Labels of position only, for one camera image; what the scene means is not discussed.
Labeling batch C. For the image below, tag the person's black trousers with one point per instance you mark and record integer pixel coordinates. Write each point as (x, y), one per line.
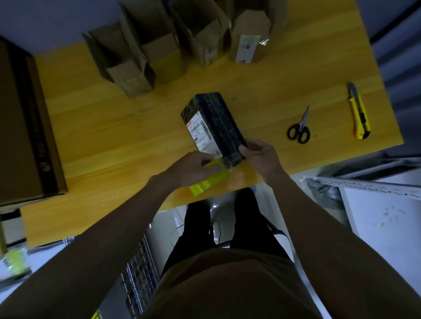
(194, 230)

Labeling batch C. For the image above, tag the black cardboard box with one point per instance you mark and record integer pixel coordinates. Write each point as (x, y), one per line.
(223, 125)

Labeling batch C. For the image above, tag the brown box with white label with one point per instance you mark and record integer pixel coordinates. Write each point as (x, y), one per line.
(253, 29)

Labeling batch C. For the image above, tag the person's left forearm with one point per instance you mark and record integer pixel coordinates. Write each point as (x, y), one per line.
(82, 256)

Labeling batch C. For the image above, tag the person's brown shirt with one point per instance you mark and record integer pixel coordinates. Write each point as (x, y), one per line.
(230, 286)

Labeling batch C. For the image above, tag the small carton red label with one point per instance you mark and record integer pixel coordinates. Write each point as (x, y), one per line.
(204, 36)

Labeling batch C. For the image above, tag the large flat brown carton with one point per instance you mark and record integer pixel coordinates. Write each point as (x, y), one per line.
(23, 138)

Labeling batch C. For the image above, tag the yellow-green packet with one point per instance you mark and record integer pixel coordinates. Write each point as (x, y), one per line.
(16, 263)

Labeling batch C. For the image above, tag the grey pleated curtain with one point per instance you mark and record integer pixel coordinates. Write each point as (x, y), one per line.
(404, 82)

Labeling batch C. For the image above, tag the person's right forearm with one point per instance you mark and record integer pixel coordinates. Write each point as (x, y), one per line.
(345, 249)

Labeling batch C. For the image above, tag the person's right hand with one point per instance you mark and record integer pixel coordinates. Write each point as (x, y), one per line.
(266, 161)

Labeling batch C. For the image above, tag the person's left hand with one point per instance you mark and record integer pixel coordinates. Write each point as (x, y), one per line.
(184, 172)

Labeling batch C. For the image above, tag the yellow utility knife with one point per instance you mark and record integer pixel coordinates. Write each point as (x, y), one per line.
(360, 115)

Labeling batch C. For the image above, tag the small carton yellow tape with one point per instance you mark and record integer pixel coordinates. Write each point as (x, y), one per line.
(161, 49)

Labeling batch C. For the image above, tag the white metal rack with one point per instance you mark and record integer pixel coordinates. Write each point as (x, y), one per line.
(388, 230)

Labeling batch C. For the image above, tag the yellow tape roll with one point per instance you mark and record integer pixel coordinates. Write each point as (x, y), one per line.
(210, 184)

